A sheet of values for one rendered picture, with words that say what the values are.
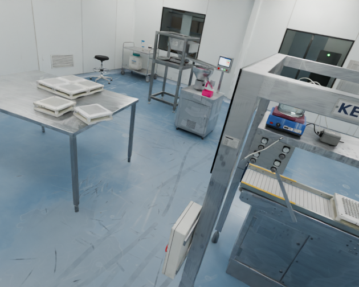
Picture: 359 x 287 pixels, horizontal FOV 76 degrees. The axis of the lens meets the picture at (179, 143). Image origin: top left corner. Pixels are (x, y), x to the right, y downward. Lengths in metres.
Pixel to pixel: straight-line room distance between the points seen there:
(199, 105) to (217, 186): 3.19
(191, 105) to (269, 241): 2.69
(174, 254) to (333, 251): 1.20
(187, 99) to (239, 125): 3.35
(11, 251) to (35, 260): 0.21
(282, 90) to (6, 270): 2.15
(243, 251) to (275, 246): 0.26
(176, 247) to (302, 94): 0.63
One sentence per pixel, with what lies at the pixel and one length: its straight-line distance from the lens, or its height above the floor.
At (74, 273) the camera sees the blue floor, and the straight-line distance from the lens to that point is 2.16.
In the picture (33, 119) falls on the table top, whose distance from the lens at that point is 2.23.
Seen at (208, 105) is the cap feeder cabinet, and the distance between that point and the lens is 3.87.
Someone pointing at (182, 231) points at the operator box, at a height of 1.18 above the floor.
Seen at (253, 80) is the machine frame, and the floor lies 1.70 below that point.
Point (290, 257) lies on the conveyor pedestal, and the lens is 1.96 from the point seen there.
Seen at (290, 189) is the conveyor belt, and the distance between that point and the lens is 1.80.
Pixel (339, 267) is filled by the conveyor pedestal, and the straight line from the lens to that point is 1.97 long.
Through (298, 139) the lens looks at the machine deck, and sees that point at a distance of 1.40.
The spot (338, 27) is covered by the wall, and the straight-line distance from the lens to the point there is 6.36.
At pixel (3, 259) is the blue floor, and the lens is 2.36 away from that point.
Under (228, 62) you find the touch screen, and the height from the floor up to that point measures 1.30.
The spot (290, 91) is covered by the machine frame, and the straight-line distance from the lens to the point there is 0.66.
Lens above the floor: 1.81
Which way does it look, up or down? 28 degrees down
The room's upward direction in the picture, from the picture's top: 11 degrees clockwise
